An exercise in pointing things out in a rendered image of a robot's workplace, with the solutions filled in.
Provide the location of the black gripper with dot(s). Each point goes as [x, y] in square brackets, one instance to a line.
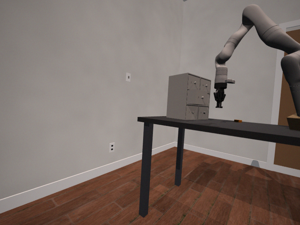
[219, 94]

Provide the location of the white small chest of drawers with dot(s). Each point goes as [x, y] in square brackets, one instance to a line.
[177, 96]

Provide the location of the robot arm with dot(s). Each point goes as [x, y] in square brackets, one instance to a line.
[273, 36]

